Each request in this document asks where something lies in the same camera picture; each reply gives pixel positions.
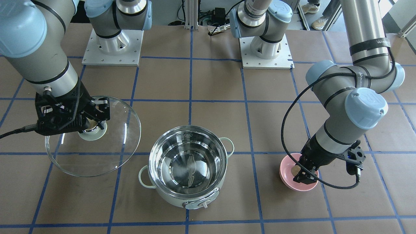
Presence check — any aluminium frame post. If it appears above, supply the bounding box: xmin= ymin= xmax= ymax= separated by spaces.
xmin=184 ymin=0 xmax=199 ymax=31

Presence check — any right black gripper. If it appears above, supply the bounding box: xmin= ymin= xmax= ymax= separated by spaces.
xmin=35 ymin=80 xmax=110 ymax=136

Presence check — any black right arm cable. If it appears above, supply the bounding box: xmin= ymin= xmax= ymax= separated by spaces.
xmin=0 ymin=123 xmax=39 ymax=139

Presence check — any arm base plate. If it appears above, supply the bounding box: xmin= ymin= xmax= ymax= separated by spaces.
xmin=239 ymin=34 xmax=294 ymax=70
xmin=82 ymin=30 xmax=144 ymax=66

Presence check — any glass pot lid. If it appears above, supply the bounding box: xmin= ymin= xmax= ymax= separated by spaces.
xmin=45 ymin=96 xmax=141 ymax=177

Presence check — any brown egg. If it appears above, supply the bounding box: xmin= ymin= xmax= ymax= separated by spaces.
xmin=290 ymin=165 xmax=301 ymax=177

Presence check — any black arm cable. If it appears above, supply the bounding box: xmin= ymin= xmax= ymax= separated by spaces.
xmin=0 ymin=123 xmax=39 ymax=139
xmin=281 ymin=47 xmax=396 ymax=190

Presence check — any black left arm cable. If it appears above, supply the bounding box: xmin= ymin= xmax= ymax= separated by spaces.
xmin=281 ymin=47 xmax=396 ymax=190

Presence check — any pink bowl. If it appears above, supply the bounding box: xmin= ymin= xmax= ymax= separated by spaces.
xmin=279 ymin=155 xmax=318 ymax=192

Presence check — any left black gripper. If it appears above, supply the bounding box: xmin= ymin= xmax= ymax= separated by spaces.
xmin=293 ymin=138 xmax=329 ymax=185

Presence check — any mint green electric pot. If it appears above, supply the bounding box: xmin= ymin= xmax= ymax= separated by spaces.
xmin=138 ymin=125 xmax=235 ymax=209

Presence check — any black power adapter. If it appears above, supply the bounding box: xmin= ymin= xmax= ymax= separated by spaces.
xmin=211 ymin=7 xmax=226 ymax=25

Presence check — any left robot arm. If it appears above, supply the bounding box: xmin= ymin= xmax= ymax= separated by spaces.
xmin=281 ymin=0 xmax=405 ymax=189

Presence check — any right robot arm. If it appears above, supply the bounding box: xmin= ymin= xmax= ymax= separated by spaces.
xmin=0 ymin=0 xmax=152 ymax=141

